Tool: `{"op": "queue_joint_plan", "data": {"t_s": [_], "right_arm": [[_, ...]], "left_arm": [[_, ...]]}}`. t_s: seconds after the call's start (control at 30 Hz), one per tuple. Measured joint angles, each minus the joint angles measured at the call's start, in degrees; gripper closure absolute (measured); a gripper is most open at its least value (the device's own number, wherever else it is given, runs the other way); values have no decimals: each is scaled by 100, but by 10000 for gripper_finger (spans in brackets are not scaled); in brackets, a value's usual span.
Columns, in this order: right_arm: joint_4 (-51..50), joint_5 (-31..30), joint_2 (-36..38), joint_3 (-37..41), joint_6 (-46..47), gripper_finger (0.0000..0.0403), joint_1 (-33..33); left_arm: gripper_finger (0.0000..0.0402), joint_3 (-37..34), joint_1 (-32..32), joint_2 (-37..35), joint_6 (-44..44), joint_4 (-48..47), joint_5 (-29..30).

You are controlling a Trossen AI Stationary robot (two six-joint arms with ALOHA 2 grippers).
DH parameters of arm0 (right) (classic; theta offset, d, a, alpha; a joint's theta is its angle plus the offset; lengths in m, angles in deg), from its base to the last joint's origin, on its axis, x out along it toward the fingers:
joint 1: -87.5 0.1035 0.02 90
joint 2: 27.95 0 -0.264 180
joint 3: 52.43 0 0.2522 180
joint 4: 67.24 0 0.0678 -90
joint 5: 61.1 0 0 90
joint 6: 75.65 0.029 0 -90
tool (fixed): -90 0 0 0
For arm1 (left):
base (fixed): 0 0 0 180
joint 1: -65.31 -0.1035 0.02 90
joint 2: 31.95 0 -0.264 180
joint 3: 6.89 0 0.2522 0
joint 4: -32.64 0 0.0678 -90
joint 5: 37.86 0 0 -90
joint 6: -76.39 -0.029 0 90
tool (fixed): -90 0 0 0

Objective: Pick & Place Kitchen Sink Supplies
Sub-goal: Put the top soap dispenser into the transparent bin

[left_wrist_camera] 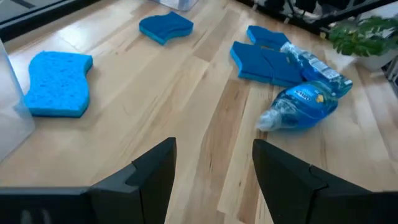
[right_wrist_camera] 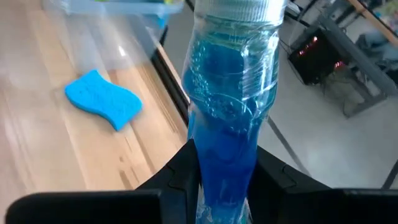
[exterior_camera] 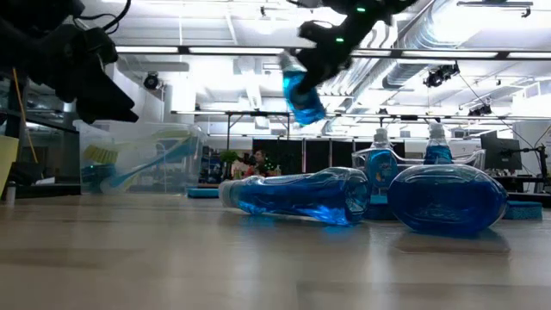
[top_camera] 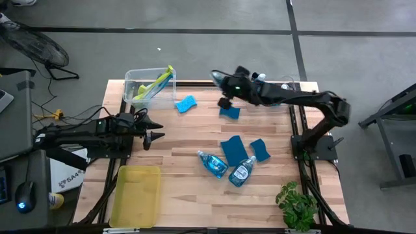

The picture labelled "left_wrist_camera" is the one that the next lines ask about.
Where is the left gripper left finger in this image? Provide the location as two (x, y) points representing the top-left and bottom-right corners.
(89, 137), (177, 224)

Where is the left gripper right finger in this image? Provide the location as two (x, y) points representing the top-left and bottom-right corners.
(252, 138), (374, 224)

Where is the blue dish soap bottle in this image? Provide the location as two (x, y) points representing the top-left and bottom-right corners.
(279, 42), (354, 99)
(255, 81), (340, 132)

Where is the light blue sponge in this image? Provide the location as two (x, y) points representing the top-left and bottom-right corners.
(24, 50), (94, 118)

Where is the tall clear plastic bin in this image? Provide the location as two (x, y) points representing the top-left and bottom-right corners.
(0, 40), (35, 162)

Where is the green potted plant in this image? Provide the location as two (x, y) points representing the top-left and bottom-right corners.
(328, 15), (398, 72)

